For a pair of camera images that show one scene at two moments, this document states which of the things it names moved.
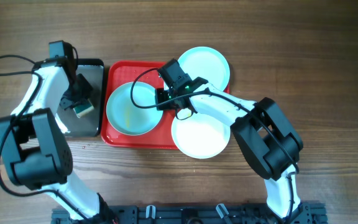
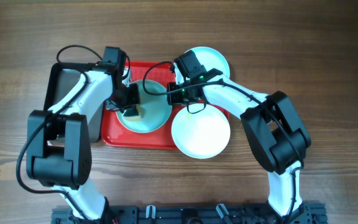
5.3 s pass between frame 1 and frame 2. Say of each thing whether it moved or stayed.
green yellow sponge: moved
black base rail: stayed
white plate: stayed
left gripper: moved
